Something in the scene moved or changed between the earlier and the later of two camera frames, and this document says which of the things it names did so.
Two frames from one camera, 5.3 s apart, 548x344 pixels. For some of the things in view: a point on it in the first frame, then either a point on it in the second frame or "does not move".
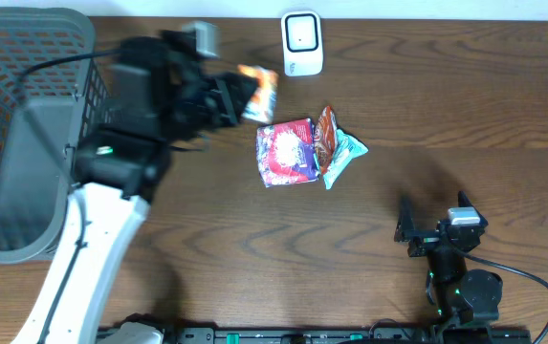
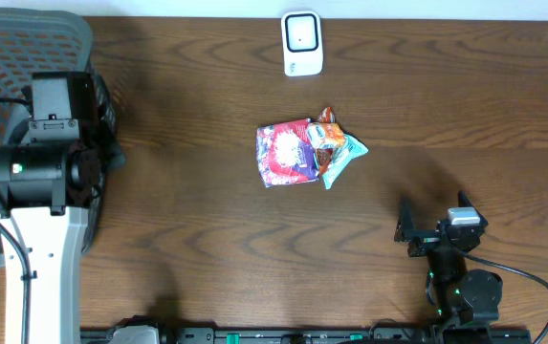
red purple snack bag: x=286 y=153 does not move
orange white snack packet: x=261 y=105 to x=326 y=135
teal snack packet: x=347 y=150 does not move
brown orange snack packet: x=325 y=138 does not move
